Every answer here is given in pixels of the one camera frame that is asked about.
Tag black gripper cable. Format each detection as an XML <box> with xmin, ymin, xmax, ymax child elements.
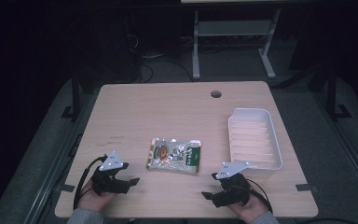
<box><xmin>244</xmin><ymin>177</ymin><xmax>274</xmax><ymax>215</ymax></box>
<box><xmin>73</xmin><ymin>155</ymin><xmax>107</xmax><ymax>210</ymax></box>

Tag clear snack packet green label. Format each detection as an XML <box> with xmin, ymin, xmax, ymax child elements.
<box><xmin>145</xmin><ymin>136</ymin><xmax>202</xmax><ymax>175</ymax></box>

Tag person's right hand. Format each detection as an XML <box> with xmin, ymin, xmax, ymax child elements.
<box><xmin>227</xmin><ymin>193</ymin><xmax>270</xmax><ymax>224</ymax></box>

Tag white metal desk frame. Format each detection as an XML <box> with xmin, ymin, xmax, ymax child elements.
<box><xmin>191</xmin><ymin>7</ymin><xmax>282</xmax><ymax>80</ymax></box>

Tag white plastic ribbed tray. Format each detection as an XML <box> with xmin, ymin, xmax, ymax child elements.
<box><xmin>227</xmin><ymin>107</ymin><xmax>284</xmax><ymax>172</ymax></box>

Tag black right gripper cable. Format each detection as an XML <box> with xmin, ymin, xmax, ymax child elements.
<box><xmin>244</xmin><ymin>177</ymin><xmax>274</xmax><ymax>215</ymax></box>

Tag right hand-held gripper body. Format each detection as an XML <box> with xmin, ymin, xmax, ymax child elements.
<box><xmin>213</xmin><ymin>161</ymin><xmax>252</xmax><ymax>209</ymax></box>

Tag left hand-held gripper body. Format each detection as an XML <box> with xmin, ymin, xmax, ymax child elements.
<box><xmin>89</xmin><ymin>150</ymin><xmax>130</xmax><ymax>197</ymax></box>

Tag person's left hand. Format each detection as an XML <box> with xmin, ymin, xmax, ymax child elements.
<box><xmin>76</xmin><ymin>180</ymin><xmax>117</xmax><ymax>213</ymax></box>

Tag black floor cables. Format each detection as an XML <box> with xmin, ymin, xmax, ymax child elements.
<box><xmin>126</xmin><ymin>32</ymin><xmax>195</xmax><ymax>84</ymax></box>

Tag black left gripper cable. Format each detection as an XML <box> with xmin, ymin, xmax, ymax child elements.
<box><xmin>73</xmin><ymin>155</ymin><xmax>107</xmax><ymax>210</ymax></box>

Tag black metal stand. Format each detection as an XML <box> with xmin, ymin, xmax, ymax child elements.
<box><xmin>322</xmin><ymin>64</ymin><xmax>352</xmax><ymax>121</ymax></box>
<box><xmin>61</xmin><ymin>77</ymin><xmax>86</xmax><ymax>123</ymax></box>

